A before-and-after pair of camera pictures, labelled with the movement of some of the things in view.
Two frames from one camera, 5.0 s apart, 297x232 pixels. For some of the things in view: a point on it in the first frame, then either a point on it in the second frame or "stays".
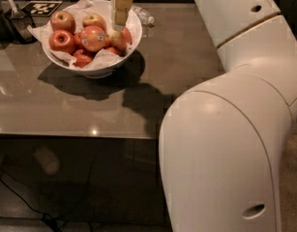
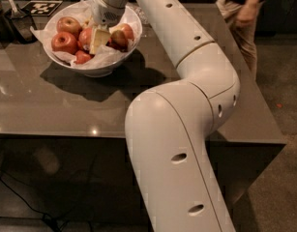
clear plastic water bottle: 143,14 stays
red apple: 112,50 → 117,45
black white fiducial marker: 36,8 stays
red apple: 63,41 stays
